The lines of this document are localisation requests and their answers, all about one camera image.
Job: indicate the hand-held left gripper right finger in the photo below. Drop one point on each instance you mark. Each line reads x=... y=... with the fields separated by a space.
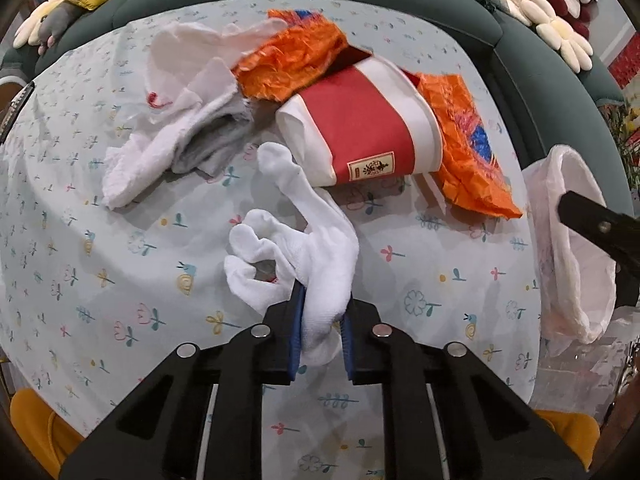
x=348 y=347

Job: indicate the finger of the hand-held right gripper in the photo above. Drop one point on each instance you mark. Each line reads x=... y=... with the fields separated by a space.
x=595 y=222

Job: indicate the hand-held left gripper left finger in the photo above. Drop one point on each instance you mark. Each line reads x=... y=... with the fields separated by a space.
x=295 y=330

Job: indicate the trash bin with white bag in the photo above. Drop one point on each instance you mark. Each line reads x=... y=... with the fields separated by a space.
x=550 y=260

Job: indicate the white sock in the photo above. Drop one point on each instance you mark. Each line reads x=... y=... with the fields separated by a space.
x=320 y=260

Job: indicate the grey and white cloth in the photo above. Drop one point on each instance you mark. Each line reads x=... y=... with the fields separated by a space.
x=150 y=160

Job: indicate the green plant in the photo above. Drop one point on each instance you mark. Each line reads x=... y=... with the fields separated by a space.
x=627 y=145

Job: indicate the dark green sofa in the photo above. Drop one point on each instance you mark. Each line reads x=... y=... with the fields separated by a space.
x=540 y=85

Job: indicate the floral light blue tablecloth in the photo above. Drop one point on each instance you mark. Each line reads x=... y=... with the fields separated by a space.
x=125 y=270

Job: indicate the yellow stool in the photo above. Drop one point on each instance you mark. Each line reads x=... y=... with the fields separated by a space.
x=35 y=425
x=570 y=432

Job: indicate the grey and white plush toy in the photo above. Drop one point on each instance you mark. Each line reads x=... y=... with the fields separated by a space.
x=52 y=22

